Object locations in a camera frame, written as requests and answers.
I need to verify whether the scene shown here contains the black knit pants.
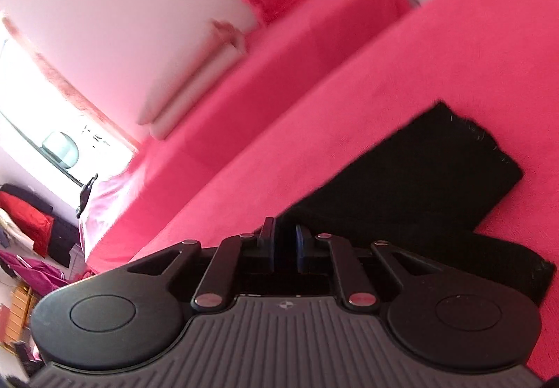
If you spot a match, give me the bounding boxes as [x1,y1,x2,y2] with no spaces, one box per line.
[277,101,556,305]

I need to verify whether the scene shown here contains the magenta hanging garment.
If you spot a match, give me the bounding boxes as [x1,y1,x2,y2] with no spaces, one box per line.
[0,251,94,297]

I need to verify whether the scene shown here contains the wooden shelf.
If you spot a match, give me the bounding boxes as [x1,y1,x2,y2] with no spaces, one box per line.
[1,281,40,353]

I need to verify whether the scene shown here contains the red and black hanging clothes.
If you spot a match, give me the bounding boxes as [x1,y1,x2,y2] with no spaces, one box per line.
[1,184,81,268]

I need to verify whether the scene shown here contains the black garment on far bed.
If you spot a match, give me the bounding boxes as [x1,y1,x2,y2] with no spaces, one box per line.
[76,173,99,218]

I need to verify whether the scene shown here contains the lower beige folded pillow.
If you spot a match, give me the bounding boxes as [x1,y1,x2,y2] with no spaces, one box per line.
[148,36,246,140]

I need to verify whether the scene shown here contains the bright window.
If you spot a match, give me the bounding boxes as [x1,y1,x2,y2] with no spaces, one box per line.
[1,17,136,186]

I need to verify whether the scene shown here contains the near bed pink blanket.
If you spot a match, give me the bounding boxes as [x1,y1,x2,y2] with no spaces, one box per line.
[131,0,559,380]

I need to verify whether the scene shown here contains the far bed red sheet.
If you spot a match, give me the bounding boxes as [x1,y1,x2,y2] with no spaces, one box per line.
[80,0,413,272]

